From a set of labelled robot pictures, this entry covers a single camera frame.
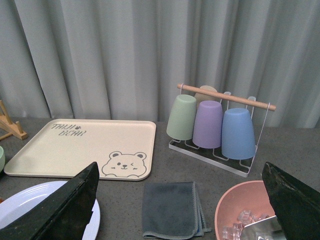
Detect wooden dish rack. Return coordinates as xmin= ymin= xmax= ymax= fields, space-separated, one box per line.
xmin=0 ymin=100 xmax=28 ymax=141

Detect pink bowl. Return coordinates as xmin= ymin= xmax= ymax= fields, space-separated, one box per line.
xmin=214 ymin=180 xmax=275 ymax=240

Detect blue plastic cup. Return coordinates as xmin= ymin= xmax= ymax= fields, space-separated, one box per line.
xmin=221 ymin=108 xmax=256 ymax=160

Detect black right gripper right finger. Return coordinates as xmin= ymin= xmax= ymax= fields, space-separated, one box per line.
xmin=262 ymin=161 xmax=320 ymax=240

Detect white round plate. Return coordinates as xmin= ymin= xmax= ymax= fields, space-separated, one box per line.
xmin=0 ymin=180 xmax=101 ymax=240

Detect beige plastic cup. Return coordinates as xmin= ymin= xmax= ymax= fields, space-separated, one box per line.
xmin=194 ymin=85 xmax=217 ymax=108

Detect white wire cup rack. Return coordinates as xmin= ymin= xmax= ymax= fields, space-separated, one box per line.
xmin=168 ymin=83 xmax=276 ymax=178

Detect metal ice scoop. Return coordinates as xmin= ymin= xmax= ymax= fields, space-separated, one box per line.
xmin=240 ymin=216 xmax=286 ymax=240

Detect beige bear tray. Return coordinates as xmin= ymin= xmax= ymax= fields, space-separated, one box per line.
xmin=4 ymin=119 xmax=156 ymax=181

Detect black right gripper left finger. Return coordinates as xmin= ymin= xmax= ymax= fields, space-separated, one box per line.
xmin=0 ymin=161 xmax=100 ymax=240

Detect grey folded cloth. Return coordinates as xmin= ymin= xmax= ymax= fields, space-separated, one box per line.
xmin=142 ymin=182 xmax=212 ymax=240

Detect green plastic cup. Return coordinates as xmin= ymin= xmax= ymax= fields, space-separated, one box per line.
xmin=166 ymin=94 xmax=197 ymax=141

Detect purple plastic cup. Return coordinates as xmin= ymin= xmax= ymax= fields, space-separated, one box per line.
xmin=192 ymin=100 xmax=223 ymax=149

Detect light green bowl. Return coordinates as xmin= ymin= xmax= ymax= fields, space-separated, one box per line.
xmin=0 ymin=146 xmax=6 ymax=172

